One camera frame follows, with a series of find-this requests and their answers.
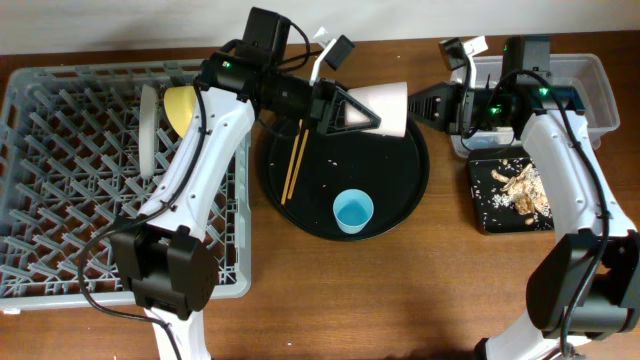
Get pink cup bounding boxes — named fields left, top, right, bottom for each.
left=347, top=82, right=408, bottom=138

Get peanut shells and rice scraps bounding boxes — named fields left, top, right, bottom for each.
left=472, top=158, right=554, bottom=226

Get yellow bowl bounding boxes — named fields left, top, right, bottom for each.
left=163, top=86, right=196, bottom=138

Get grey plate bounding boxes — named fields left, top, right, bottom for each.
left=138, top=85, right=159, bottom=179

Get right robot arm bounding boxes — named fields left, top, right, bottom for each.
left=408, top=35, right=639, bottom=359

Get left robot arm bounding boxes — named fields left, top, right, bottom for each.
left=109, top=7, right=382, bottom=359

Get grey dishwasher rack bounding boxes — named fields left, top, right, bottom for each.
left=0, top=57, right=253, bottom=312

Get right wooden chopstick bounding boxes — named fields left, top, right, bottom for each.
left=285, top=129, right=309, bottom=201

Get wooden chopstick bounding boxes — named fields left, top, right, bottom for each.
left=280, top=119, right=303, bottom=207
left=285, top=129, right=309, bottom=201

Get left wooden chopstick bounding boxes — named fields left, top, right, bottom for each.
left=280, top=119, right=303, bottom=207

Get round black tray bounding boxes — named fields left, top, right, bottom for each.
left=257, top=121, right=430, bottom=242

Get black rectangular tray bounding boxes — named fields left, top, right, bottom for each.
left=465, top=157, right=556, bottom=236

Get blue cup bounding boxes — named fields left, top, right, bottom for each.
left=332, top=189, right=375, bottom=235

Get clear plastic storage bin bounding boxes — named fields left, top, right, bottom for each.
left=450, top=54, right=620, bottom=158

